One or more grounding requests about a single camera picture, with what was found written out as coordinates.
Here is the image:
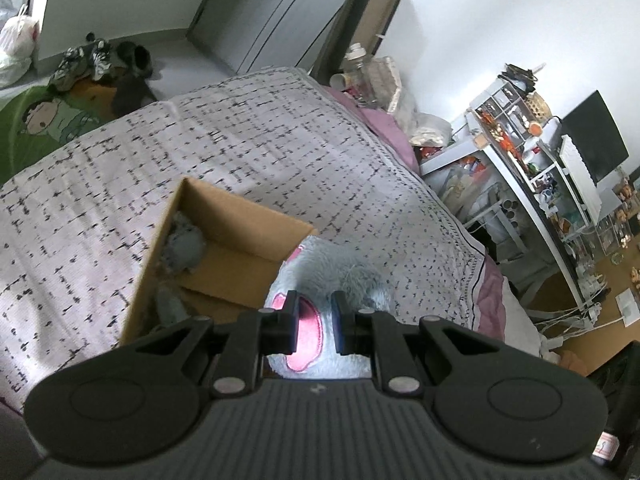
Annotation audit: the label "grey plush toy pink ears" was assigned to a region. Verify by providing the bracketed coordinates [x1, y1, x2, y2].
[265, 235, 392, 380]

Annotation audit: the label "brown cardboard box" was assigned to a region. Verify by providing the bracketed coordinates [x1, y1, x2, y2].
[119, 178, 318, 346]

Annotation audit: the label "grey plush toy in box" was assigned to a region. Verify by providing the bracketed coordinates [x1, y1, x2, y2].
[160, 211, 206, 275]

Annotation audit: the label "white black patterned bedspread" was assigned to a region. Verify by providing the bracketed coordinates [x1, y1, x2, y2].
[1, 68, 485, 410]

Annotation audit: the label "white cluttered shelf desk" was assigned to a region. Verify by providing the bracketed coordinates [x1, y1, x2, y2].
[420, 74, 613, 308]

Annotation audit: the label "clear plastic bottle white cap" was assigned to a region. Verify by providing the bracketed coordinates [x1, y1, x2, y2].
[344, 42, 371, 93]

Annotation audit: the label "black slippers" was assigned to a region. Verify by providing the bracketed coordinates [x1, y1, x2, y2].
[116, 41, 153, 79]

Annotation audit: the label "green cartoon floor mat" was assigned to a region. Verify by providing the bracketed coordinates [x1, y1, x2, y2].
[0, 74, 156, 182]

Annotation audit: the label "black computer monitor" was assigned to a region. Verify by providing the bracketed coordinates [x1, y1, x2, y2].
[562, 90, 629, 183]

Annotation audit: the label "grey wardrobe doors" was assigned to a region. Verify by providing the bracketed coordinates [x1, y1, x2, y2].
[188, 0, 345, 74]

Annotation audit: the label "pair of grey sneakers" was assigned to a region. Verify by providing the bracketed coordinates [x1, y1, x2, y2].
[48, 34, 113, 93]

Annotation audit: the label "white plastic bag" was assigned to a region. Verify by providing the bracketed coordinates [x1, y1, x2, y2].
[0, 15, 38, 89]

